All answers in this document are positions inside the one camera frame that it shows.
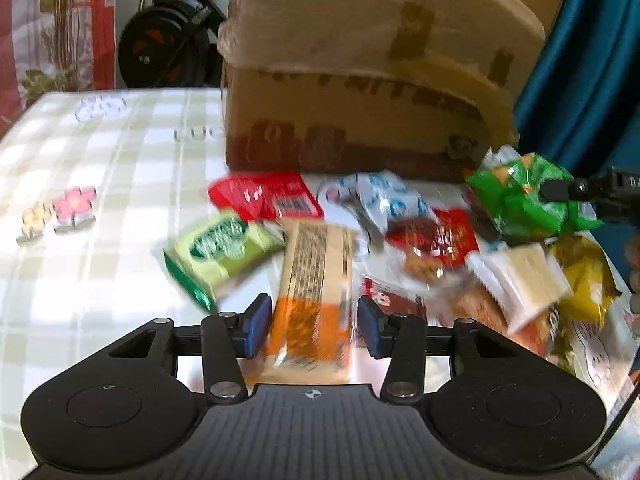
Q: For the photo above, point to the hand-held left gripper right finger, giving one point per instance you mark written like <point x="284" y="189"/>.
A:
<point x="371" y="327"/>

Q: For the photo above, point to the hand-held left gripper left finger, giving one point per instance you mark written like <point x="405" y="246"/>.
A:
<point x="257" y="326"/>

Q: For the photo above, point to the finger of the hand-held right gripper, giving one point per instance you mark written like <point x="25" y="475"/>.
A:
<point x="562" y="189"/>

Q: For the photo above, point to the bright green snack packet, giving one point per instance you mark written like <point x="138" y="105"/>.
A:
<point x="520" y="200"/>

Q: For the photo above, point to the orange and tan snack packet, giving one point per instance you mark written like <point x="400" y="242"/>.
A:
<point x="312" y="290"/>

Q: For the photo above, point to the brown cartoon snack packet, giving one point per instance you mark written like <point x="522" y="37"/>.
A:
<point x="395" y="300"/>

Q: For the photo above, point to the green wafer snack packet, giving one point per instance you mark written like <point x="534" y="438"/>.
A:
<point x="222" y="252"/>

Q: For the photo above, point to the yellow snack packet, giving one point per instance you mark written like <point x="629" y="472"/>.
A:
<point x="585" y="280"/>

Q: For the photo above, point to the clear cream wafer packet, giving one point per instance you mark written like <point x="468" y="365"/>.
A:
<point x="525" y="275"/>

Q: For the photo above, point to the red and brown snack packet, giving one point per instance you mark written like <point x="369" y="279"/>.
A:
<point x="435" y="242"/>

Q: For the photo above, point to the clear orange bread packet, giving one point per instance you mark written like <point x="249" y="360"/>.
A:
<point x="475" y="305"/>

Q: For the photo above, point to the blue curtain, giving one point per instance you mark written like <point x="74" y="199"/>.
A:
<point x="590" y="70"/>

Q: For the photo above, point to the white and blue snack packet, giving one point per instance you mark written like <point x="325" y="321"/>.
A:
<point x="385" y="200"/>

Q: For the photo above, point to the white bunny print packet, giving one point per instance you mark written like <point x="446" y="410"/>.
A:
<point x="597" y="347"/>

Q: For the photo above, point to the large cardboard box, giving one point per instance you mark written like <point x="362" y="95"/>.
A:
<point x="370" y="65"/>

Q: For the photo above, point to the black exercise bike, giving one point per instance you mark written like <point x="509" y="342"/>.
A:
<point x="160" y="40"/>

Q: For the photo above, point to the red floral printed cloth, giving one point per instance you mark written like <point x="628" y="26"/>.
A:
<point x="55" y="30"/>

